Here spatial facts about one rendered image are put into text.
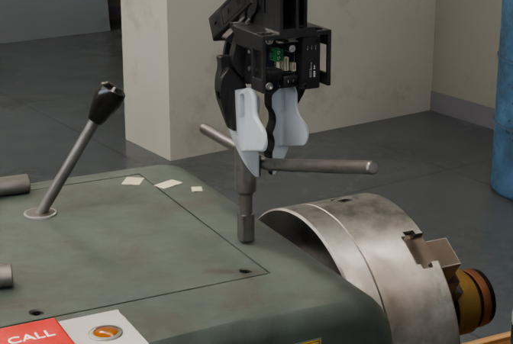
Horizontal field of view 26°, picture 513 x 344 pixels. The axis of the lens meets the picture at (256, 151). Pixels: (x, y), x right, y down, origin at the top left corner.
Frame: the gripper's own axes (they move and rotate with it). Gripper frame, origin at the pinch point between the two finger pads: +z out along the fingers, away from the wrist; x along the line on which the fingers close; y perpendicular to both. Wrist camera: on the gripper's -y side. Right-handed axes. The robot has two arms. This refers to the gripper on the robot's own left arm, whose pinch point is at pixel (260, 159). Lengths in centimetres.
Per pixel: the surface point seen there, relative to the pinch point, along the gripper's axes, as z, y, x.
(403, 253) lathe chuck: 14.5, -3.0, 19.4
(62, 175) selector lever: 5.0, -19.5, -14.2
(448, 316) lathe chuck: 20.6, 2.0, 22.2
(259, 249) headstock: 9.8, -0.9, 0.2
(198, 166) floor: 133, -389, 165
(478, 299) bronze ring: 25.4, -8.5, 34.8
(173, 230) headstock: 9.7, -9.8, -5.4
